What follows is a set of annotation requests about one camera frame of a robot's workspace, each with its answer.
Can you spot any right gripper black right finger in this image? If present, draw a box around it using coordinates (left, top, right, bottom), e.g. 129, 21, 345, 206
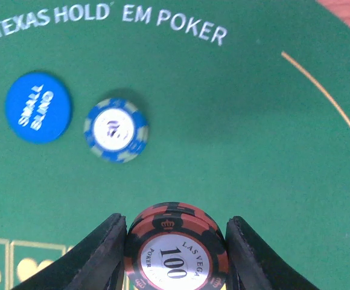
226, 216, 311, 289

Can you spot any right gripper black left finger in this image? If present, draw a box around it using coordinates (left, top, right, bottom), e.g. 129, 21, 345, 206
14, 213, 127, 290

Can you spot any blue chip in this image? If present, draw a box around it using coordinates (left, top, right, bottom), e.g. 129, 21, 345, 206
83, 98, 148, 163

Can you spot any blue small blind button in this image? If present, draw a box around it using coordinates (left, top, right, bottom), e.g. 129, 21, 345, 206
5, 71, 72, 144

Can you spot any green round poker mat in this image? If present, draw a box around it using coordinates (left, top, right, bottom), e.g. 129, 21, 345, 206
0, 1, 350, 289

